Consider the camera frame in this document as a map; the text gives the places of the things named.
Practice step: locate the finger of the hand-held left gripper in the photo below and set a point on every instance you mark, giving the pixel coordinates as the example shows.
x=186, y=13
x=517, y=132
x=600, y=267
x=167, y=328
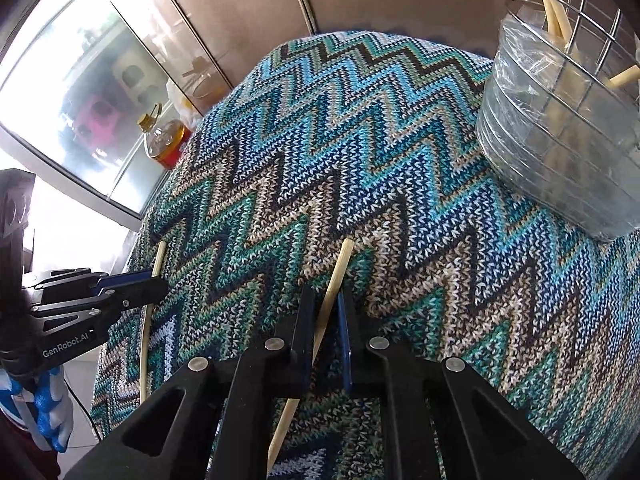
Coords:
x=125, y=280
x=145, y=292

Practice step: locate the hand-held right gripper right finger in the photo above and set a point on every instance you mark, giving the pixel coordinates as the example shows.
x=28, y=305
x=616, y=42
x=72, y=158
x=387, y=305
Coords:
x=345, y=340

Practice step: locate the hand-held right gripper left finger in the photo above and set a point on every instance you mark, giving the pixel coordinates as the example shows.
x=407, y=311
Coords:
x=300, y=332

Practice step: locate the person's left forearm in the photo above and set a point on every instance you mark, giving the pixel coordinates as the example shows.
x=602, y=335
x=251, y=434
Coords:
x=20, y=455

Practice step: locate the person's left hand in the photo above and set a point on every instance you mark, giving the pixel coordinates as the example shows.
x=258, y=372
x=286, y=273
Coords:
x=45, y=405

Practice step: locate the cooking oil bottle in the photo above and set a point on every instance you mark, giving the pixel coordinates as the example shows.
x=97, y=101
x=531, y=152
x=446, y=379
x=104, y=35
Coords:
x=165, y=145

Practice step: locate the blue zigzag knitted cloth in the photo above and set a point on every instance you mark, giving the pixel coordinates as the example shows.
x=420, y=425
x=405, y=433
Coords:
x=400, y=185

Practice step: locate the glass sliding door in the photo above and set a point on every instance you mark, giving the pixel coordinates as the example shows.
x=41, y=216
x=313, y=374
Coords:
x=75, y=85

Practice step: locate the clear plastic bottle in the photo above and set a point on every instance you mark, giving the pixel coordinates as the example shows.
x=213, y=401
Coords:
x=540, y=170

